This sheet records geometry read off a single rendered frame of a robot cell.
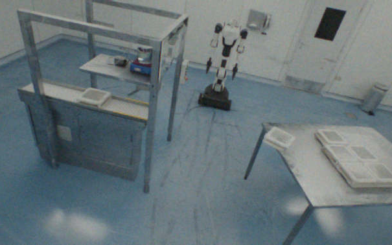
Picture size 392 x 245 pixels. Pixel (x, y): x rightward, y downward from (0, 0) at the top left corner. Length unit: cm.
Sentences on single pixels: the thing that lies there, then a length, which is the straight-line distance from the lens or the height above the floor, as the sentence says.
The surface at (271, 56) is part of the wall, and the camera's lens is 603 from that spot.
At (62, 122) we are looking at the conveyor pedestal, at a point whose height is 63.
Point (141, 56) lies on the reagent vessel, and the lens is 225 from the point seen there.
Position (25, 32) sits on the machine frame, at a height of 156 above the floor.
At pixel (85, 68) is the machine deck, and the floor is 135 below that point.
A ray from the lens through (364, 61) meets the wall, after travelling 654.
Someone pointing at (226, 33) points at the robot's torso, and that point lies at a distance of 429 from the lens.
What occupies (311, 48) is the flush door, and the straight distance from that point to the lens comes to 611.
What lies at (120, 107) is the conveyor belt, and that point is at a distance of 262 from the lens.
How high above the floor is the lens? 233
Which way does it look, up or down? 34 degrees down
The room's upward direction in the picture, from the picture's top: 11 degrees clockwise
